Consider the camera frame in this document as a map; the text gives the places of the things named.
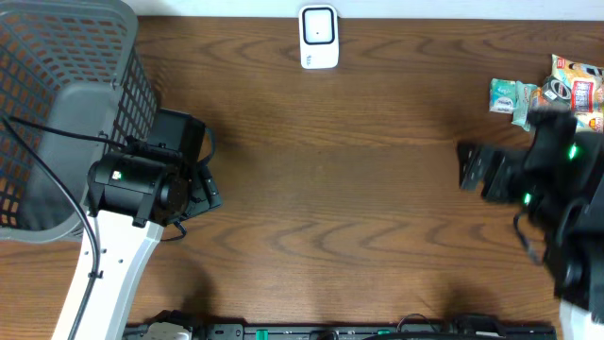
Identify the large white snack bag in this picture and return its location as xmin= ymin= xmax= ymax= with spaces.
xmin=551 ymin=55 xmax=603 ymax=133

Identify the green tissue pack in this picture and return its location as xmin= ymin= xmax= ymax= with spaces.
xmin=489 ymin=78 xmax=517 ymax=114

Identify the teal small snack packet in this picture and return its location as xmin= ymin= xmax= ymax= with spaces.
xmin=512 ymin=81 xmax=538 ymax=131

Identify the dark green round-label box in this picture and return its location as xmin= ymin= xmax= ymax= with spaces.
xmin=542 ymin=76 xmax=572 ymax=105

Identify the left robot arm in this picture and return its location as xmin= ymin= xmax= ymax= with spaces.
xmin=53 ymin=142 xmax=222 ymax=339

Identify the orange tissue pack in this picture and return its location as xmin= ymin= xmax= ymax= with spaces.
xmin=528 ymin=87 xmax=551 ymax=111

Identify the white barcode scanner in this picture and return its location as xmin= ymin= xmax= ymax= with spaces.
xmin=298 ymin=4 xmax=340 ymax=70

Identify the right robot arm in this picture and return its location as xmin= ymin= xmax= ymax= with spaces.
xmin=457 ymin=108 xmax=603 ymax=339

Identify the grey plastic mesh basket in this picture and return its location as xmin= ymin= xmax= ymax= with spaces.
xmin=1 ymin=0 xmax=158 ymax=243

